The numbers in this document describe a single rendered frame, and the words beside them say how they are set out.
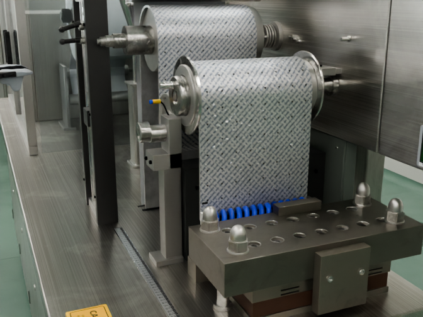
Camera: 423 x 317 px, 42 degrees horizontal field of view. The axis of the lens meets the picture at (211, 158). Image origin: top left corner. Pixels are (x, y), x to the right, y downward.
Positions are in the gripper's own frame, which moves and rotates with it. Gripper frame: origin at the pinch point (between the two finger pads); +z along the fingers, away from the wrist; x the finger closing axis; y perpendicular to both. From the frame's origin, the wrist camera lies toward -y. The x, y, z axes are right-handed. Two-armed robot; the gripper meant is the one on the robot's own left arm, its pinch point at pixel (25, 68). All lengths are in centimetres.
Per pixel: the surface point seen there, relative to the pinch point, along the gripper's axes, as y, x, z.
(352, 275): 12, 104, 20
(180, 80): -14, 70, 6
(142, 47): -15.0, 45.8, 10.9
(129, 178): 31.4, 17.7, 24.1
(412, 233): 8, 104, 35
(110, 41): -15.9, 42.5, 4.8
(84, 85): -2.7, 29.5, 4.5
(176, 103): -9, 68, 6
